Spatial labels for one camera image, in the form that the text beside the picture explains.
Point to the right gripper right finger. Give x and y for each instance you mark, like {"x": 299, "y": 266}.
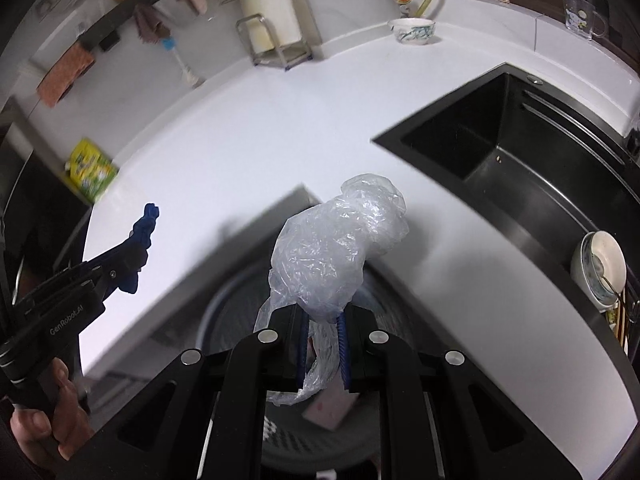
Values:
{"x": 343, "y": 349}

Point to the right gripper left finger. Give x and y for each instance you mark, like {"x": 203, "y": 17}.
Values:
{"x": 301, "y": 336}

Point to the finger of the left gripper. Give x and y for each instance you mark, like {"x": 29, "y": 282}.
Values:
{"x": 105, "y": 269}

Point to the clear plastic bag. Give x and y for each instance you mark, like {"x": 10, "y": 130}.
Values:
{"x": 317, "y": 263}

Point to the pink package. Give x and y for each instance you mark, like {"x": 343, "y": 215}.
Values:
{"x": 330, "y": 407}

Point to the black kitchen sink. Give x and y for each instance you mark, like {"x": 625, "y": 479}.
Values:
{"x": 538, "y": 165}

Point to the person's left hand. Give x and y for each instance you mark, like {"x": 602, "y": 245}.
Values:
{"x": 50, "y": 442}

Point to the green yellow detergent pouch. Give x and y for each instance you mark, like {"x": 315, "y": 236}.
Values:
{"x": 90, "y": 170}

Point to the orange wavy dish cloth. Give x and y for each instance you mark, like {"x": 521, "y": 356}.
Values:
{"x": 75, "y": 61}

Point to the white bottle brush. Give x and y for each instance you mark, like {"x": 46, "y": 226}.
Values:
{"x": 190, "y": 78}

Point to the dark brown hanging rag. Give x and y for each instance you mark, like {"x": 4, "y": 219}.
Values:
{"x": 151, "y": 28}

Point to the white bowl in sink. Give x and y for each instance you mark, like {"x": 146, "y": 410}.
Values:
{"x": 599, "y": 269}

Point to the metal cutting board rack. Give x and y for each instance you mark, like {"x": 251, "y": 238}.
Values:
{"x": 261, "y": 42}

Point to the chopsticks in sink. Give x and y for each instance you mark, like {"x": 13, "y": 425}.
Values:
{"x": 617, "y": 319}

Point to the white patterned ceramic bowl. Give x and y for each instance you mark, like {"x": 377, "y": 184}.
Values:
{"x": 412, "y": 31}

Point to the white cutting board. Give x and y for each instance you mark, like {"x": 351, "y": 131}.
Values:
{"x": 270, "y": 0}

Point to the clear glass mug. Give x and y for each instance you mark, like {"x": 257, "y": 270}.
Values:
{"x": 582, "y": 19}

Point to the black wall rail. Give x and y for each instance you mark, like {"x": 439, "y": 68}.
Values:
{"x": 176, "y": 12}

